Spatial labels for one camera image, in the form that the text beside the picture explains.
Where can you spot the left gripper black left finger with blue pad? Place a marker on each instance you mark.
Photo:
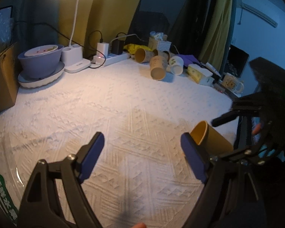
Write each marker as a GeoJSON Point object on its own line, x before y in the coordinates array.
{"type": "Point", "coordinates": [54, 197]}

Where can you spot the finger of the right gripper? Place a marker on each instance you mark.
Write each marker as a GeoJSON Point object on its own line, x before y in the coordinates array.
{"type": "Point", "coordinates": [224, 118]}

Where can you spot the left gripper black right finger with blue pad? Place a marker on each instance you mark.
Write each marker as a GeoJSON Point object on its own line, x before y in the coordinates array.
{"type": "Point", "coordinates": [226, 193]}

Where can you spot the plain brown paper cup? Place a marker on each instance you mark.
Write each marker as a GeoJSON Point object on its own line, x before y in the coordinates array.
{"type": "Point", "coordinates": [207, 137]}

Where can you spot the white paper cup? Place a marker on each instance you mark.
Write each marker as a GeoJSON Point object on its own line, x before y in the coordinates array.
{"type": "Point", "coordinates": [176, 64]}

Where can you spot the patterned brown paper cup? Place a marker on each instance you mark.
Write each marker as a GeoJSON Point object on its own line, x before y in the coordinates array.
{"type": "Point", "coordinates": [158, 65]}

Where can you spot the brown paper cup at back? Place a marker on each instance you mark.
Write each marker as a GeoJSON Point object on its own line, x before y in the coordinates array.
{"type": "Point", "coordinates": [143, 56]}

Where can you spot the operator's fingertip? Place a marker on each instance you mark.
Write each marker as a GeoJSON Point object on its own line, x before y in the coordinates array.
{"type": "Point", "coordinates": [140, 225]}

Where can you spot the white ceramic mug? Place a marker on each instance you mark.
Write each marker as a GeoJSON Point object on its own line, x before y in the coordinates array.
{"type": "Point", "coordinates": [233, 84]}

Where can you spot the yellow tissue box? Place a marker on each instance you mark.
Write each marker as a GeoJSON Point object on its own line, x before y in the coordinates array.
{"type": "Point", "coordinates": [199, 75]}

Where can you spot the black monitor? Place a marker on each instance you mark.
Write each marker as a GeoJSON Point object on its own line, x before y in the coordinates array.
{"type": "Point", "coordinates": [236, 61]}

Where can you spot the purple cloth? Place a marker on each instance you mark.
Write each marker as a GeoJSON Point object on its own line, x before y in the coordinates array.
{"type": "Point", "coordinates": [189, 59]}

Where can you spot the white textured tablecloth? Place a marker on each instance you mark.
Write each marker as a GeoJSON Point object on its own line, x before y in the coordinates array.
{"type": "Point", "coordinates": [141, 174]}

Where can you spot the white woven basket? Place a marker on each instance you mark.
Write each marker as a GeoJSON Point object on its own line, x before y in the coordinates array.
{"type": "Point", "coordinates": [158, 40]}

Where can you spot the yellow plastic bag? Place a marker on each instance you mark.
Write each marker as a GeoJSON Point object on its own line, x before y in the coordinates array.
{"type": "Point", "coordinates": [132, 48]}

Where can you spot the black power adapter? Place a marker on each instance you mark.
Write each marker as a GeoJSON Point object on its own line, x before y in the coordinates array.
{"type": "Point", "coordinates": [117, 47]}

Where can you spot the white power strip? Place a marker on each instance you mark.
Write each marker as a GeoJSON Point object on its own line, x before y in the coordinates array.
{"type": "Point", "coordinates": [99, 61]}

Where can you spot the white charger plug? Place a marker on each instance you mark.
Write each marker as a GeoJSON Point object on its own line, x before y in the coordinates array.
{"type": "Point", "coordinates": [102, 50]}

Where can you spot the blue-grey bowl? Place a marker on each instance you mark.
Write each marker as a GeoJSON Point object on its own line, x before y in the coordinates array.
{"type": "Point", "coordinates": [41, 66]}

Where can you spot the cardboard box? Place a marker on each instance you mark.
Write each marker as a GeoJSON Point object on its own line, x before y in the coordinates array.
{"type": "Point", "coordinates": [10, 67]}

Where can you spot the white desk lamp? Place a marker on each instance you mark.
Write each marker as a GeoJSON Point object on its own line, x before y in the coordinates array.
{"type": "Point", "coordinates": [73, 20]}

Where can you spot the yellow curtain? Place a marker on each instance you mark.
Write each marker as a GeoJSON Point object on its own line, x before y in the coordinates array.
{"type": "Point", "coordinates": [201, 28]}

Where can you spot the wall air conditioner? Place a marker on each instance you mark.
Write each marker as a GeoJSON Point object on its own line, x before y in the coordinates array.
{"type": "Point", "coordinates": [261, 10]}

